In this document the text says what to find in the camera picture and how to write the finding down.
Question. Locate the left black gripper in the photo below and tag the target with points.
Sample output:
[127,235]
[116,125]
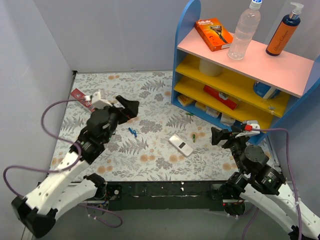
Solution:
[120,113]

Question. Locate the white soap bar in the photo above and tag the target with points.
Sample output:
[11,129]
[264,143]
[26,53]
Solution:
[227,120]
[212,112]
[200,106]

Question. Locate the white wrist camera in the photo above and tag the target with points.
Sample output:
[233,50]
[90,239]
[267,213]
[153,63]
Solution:
[249,128]
[97,100]

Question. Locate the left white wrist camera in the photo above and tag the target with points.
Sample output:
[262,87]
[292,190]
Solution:
[97,100]

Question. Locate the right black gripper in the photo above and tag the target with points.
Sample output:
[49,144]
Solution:
[227,138]

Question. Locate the clear plastic water bottle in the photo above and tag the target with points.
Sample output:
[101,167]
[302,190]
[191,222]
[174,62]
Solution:
[245,30]

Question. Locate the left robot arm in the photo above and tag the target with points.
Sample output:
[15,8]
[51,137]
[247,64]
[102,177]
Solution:
[42,207]

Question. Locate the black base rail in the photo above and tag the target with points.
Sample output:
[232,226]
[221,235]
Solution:
[163,195]

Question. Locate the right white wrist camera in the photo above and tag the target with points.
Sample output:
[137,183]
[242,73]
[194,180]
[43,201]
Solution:
[249,128]

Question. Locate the red toothpaste box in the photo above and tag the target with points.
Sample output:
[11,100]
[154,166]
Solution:
[79,96]

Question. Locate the red box on shelf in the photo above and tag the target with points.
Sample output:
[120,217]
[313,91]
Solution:
[227,100]

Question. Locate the floral table mat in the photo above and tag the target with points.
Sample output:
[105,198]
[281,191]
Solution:
[150,156]

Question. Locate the blue white container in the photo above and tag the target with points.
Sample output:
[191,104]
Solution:
[265,91]

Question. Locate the white paper roll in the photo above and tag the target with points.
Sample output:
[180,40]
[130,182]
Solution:
[209,68]

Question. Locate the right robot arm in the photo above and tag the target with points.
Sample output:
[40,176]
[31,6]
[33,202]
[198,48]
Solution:
[262,185]

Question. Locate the orange pump bottle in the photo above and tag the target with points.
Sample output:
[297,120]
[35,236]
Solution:
[285,30]

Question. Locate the orange razor box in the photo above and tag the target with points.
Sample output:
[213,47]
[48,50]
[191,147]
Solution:
[214,34]

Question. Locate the white red remote control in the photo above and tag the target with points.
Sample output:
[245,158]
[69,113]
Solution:
[181,145]

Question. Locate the blue pink yellow shelf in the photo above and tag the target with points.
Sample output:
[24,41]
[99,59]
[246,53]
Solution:
[297,77]

